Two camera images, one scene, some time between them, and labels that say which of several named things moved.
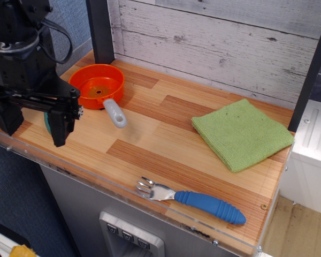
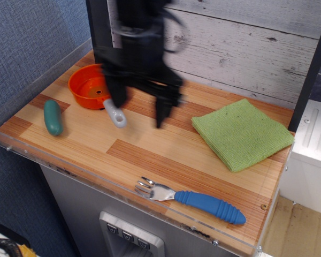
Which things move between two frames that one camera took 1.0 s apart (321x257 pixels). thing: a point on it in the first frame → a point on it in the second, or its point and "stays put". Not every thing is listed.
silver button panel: x=123 y=239 stays put
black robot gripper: x=23 y=73 → x=142 y=60
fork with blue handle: x=156 y=191 stays put
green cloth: x=241 y=135 stays put
